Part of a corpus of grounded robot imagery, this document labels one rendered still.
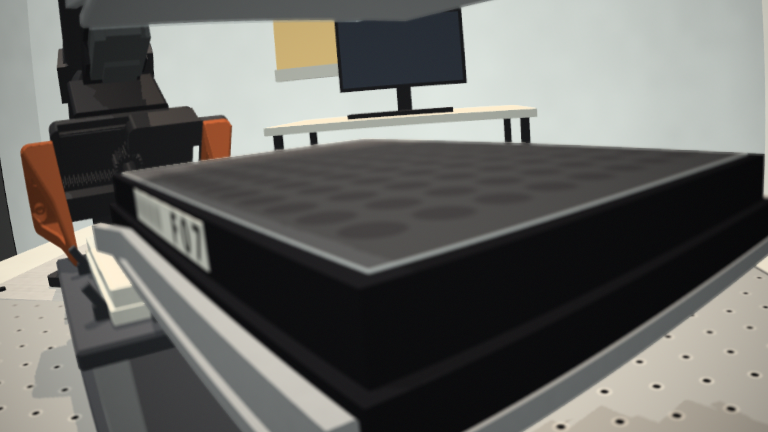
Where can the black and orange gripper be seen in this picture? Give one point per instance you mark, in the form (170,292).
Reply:
(89,149)

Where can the black microplate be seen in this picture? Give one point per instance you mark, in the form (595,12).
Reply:
(428,285)

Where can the grey shelf rack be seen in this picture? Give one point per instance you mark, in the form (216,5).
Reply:
(257,390)

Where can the white microplate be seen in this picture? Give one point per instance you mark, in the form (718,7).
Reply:
(124,304)

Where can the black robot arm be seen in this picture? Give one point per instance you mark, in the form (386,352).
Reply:
(117,56)

